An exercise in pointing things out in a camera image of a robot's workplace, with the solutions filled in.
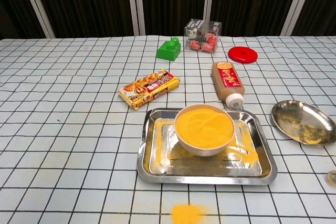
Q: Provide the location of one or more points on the metal spoon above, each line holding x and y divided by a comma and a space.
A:
333, 177

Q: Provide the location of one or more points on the beige bowl of yellow powder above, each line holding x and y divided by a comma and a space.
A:
204, 129

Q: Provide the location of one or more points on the rectangular stainless steel tray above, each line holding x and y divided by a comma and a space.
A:
204, 175

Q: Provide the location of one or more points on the white black checkered tablecloth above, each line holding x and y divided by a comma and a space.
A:
65, 129

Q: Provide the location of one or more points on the yellow snack package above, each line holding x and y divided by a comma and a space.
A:
149, 89

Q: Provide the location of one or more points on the green toy building block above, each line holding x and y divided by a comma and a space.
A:
168, 51

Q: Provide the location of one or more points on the brown juice bottle red label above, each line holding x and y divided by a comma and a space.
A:
227, 82

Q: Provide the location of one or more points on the clear plastic box red items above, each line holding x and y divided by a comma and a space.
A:
202, 39

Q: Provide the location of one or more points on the red round plastic disc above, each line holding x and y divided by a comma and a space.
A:
242, 55

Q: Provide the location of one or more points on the spilled yellow powder pile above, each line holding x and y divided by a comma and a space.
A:
186, 214

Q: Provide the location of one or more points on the round stainless steel plate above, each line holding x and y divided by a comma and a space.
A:
302, 121

